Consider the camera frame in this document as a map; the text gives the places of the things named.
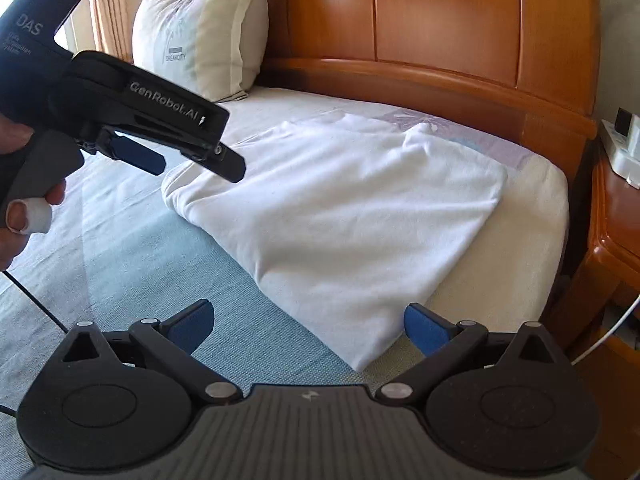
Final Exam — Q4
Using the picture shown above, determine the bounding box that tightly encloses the white printed sweatshirt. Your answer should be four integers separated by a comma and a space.
162, 110, 508, 372

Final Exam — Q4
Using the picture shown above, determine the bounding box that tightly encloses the front pastel pillow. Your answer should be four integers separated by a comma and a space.
132, 0, 269, 102

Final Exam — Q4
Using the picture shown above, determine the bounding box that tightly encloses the white power strip with charger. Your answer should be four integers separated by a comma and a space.
599, 107, 640, 190

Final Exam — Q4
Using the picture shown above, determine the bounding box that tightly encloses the patchwork pastel bed sheet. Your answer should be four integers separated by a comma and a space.
1, 88, 568, 411

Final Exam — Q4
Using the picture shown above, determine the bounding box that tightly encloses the wooden headboard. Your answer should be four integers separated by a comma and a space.
258, 0, 600, 178

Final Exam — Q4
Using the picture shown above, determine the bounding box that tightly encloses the person's left hand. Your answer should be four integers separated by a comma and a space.
0, 112, 68, 272

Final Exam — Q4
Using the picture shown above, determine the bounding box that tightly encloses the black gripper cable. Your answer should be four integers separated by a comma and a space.
0, 268, 72, 418

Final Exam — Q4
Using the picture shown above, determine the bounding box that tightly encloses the right orange striped curtain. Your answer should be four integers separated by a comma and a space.
89, 0, 132, 62

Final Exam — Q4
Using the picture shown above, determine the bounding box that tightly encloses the white charging cable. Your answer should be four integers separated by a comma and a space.
569, 291, 640, 366

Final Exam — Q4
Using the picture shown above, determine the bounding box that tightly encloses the near wooden nightstand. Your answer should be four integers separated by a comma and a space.
542, 148, 639, 479

